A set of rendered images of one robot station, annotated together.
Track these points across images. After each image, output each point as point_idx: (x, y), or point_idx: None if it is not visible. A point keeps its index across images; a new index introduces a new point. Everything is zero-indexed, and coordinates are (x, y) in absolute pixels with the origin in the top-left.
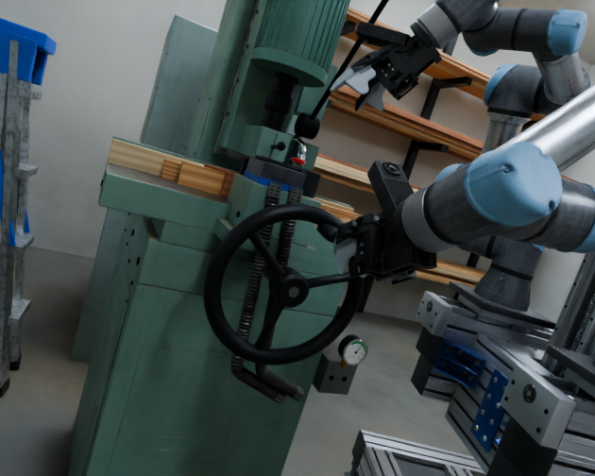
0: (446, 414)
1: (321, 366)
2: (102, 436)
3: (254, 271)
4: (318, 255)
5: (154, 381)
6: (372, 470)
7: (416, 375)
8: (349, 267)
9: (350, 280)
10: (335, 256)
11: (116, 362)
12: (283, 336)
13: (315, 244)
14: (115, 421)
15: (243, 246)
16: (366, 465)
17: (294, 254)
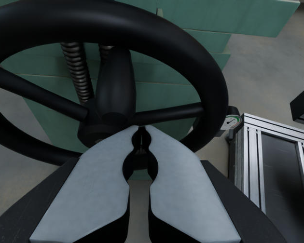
0: None
1: (198, 120)
2: (57, 145)
3: (76, 87)
4: (194, 28)
5: (69, 127)
6: (242, 143)
7: (296, 103)
8: (200, 101)
9: (202, 116)
10: (218, 27)
11: (36, 118)
12: (162, 101)
13: (188, 14)
14: (59, 141)
15: (50, 53)
16: (241, 137)
17: (131, 56)
